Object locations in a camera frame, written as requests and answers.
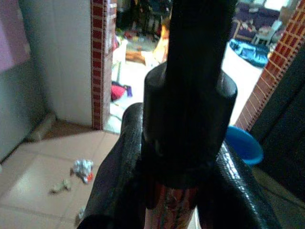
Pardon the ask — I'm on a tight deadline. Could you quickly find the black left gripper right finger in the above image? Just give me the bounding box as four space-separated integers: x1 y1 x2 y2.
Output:
197 140 282 229

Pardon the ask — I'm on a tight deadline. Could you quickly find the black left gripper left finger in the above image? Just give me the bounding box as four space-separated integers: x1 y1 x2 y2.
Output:
75 102 149 229

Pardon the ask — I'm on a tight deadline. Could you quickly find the red cloth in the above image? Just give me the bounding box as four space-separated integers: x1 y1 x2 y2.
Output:
110 81 132 103

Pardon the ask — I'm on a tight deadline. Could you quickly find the blue plastic basin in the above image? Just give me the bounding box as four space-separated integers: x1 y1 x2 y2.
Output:
224 125 264 166

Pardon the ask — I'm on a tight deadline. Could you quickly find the small crumpled paper scrap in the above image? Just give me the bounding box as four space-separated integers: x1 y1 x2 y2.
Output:
49 178 72 194

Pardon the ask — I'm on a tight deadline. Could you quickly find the green dustpan with red handle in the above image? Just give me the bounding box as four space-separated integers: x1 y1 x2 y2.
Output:
142 0 239 229

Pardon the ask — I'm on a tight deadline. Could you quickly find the blue cloth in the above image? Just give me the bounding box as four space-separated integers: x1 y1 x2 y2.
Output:
229 39 272 68

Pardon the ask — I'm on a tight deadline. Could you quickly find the crumpled white paper ball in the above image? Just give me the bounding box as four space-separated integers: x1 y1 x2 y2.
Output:
70 158 94 184

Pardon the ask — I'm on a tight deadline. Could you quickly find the dark cabinet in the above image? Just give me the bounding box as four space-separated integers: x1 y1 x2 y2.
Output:
249 47 305 200

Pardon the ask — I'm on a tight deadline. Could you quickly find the small white chair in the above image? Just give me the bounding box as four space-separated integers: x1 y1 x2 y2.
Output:
252 20 284 46

